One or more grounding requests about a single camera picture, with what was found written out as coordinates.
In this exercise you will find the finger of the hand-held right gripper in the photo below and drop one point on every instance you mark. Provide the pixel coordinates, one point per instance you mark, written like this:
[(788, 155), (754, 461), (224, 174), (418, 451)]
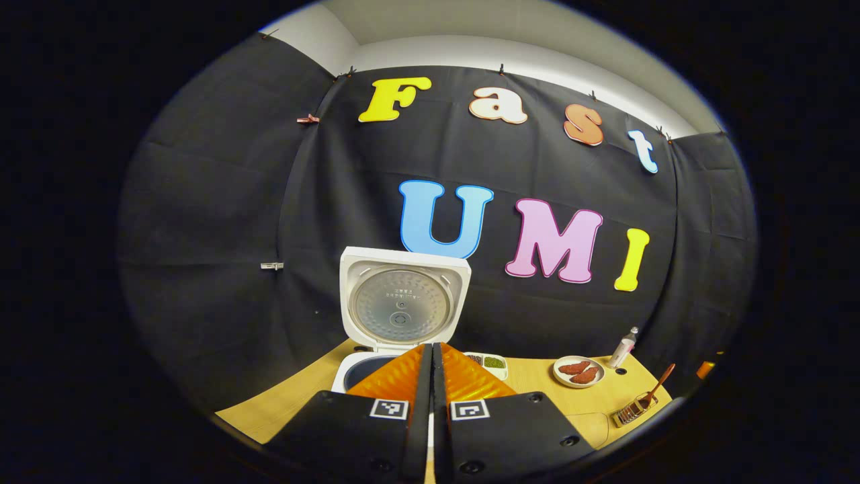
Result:
[(705, 370)]

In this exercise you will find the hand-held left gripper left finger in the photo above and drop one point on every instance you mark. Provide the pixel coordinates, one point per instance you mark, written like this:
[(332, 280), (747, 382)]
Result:
[(420, 417)]

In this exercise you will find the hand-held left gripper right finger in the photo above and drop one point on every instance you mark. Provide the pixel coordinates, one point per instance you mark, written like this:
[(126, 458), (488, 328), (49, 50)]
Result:
[(441, 430)]

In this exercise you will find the wooden spoon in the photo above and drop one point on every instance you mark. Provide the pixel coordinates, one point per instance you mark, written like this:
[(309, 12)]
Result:
[(655, 390)]

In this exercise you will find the white rice cooker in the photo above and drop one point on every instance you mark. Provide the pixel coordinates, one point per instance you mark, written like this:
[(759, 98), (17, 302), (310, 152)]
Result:
[(403, 302)]

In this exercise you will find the clear bottle with pink label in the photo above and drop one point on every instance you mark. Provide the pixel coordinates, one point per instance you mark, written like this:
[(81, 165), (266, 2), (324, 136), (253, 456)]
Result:
[(623, 349)]

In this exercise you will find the white divided grain dish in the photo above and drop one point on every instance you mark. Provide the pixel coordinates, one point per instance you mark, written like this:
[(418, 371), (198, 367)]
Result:
[(494, 363)]

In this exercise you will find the white round plate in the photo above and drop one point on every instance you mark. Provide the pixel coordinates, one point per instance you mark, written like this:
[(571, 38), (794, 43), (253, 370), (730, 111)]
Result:
[(564, 378)]

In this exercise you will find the red cloth clip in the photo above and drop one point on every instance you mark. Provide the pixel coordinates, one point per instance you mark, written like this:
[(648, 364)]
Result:
[(308, 119)]

